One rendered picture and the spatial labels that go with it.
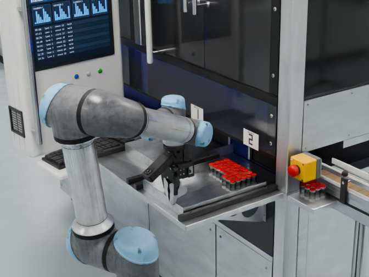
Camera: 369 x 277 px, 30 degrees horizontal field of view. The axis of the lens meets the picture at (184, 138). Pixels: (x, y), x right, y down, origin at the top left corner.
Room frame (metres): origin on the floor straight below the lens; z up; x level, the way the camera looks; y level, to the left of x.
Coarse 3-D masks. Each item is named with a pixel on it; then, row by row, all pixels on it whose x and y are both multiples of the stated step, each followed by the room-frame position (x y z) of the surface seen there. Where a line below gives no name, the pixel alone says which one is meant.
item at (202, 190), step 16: (160, 176) 2.21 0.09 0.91; (192, 176) 2.27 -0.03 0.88; (208, 176) 2.26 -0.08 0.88; (160, 192) 2.08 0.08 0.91; (192, 192) 2.14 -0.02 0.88; (208, 192) 2.13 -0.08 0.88; (224, 192) 2.13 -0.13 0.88; (240, 192) 2.08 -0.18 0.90; (176, 208) 1.99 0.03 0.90; (192, 208) 1.98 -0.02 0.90
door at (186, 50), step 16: (160, 0) 2.79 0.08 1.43; (176, 0) 2.69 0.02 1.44; (144, 16) 2.90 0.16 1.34; (160, 16) 2.79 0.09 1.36; (176, 16) 2.69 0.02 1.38; (192, 16) 2.59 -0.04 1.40; (144, 32) 2.91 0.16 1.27; (160, 32) 2.79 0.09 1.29; (176, 32) 2.69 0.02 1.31; (192, 32) 2.60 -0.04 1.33; (160, 48) 2.80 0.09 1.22; (176, 48) 2.69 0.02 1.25; (192, 48) 2.60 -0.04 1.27
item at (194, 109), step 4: (192, 104) 2.58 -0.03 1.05; (192, 108) 2.58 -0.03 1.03; (196, 108) 2.56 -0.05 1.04; (200, 108) 2.54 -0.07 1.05; (192, 112) 2.58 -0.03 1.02; (196, 112) 2.56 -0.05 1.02; (200, 112) 2.53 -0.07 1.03; (192, 116) 2.58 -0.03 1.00; (196, 116) 2.56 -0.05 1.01; (200, 116) 2.54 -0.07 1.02
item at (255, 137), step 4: (244, 132) 2.30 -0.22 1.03; (248, 132) 2.28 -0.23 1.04; (252, 132) 2.26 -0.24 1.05; (244, 136) 2.30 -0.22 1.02; (248, 136) 2.28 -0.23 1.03; (256, 136) 2.24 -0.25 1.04; (244, 140) 2.30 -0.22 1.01; (248, 140) 2.28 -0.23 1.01; (256, 140) 2.24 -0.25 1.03; (248, 144) 2.28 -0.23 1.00; (256, 144) 2.24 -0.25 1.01; (256, 148) 2.24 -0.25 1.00
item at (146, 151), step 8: (128, 144) 2.53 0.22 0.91; (136, 144) 2.55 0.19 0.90; (144, 144) 2.57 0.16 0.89; (152, 144) 2.59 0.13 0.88; (160, 144) 2.59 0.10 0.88; (216, 144) 2.57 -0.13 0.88; (232, 144) 2.49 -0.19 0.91; (128, 152) 2.50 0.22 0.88; (136, 152) 2.45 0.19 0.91; (144, 152) 2.50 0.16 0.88; (152, 152) 2.50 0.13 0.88; (160, 152) 2.50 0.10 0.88; (192, 152) 2.49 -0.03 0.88; (200, 152) 2.41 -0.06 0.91; (208, 152) 2.43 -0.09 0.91; (216, 152) 2.45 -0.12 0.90; (224, 152) 2.47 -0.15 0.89; (144, 160) 2.40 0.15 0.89; (152, 160) 2.35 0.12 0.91
